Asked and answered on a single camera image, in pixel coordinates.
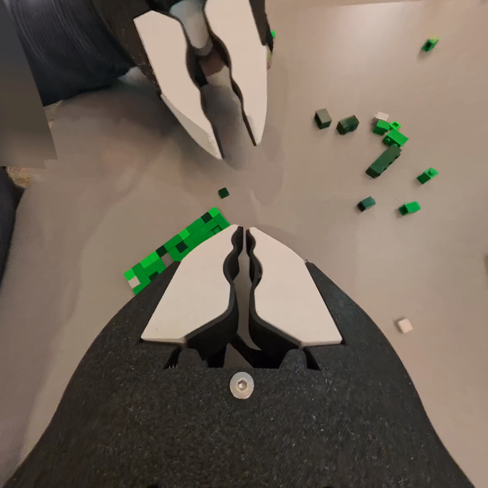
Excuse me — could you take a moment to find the green brick mosaic assembly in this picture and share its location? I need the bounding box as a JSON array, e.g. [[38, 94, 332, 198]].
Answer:
[[124, 207, 232, 296]]

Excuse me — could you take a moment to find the long dark green brick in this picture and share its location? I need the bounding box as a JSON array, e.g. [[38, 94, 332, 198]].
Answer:
[[365, 144, 403, 179]]

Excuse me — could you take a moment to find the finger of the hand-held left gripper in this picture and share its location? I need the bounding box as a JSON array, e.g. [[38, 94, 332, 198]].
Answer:
[[133, 9, 224, 160], [204, 0, 270, 146]]

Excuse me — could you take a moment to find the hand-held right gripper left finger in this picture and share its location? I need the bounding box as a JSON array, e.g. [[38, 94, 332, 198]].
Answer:
[[141, 224, 244, 356]]

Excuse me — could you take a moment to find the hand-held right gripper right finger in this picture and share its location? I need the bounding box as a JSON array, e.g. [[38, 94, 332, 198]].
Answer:
[[246, 227, 343, 360]]

